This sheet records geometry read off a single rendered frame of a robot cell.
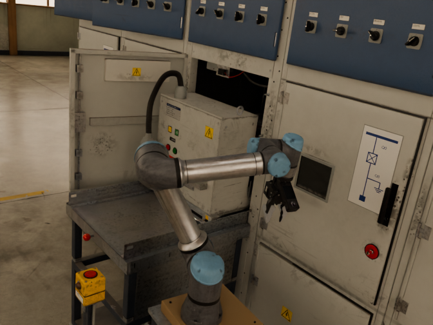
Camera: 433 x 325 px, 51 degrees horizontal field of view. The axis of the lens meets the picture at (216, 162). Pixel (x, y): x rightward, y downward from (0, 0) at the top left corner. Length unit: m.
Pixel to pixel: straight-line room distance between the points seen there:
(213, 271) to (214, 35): 1.21
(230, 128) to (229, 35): 0.46
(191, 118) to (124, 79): 0.45
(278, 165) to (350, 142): 0.43
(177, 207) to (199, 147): 0.58
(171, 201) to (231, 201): 0.66
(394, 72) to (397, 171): 0.34
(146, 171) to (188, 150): 0.79
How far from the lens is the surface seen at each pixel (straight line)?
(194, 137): 2.12
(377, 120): 1.70
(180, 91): 2.25
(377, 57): 1.69
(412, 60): 1.63
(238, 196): 2.19
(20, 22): 13.29
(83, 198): 2.34
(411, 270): 1.75
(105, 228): 2.11
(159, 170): 1.38
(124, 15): 2.73
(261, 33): 2.05
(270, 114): 2.04
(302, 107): 1.89
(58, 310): 3.03
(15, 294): 3.20
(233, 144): 2.04
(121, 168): 2.53
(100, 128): 2.42
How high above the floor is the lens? 1.85
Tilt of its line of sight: 19 degrees down
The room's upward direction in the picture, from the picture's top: 7 degrees clockwise
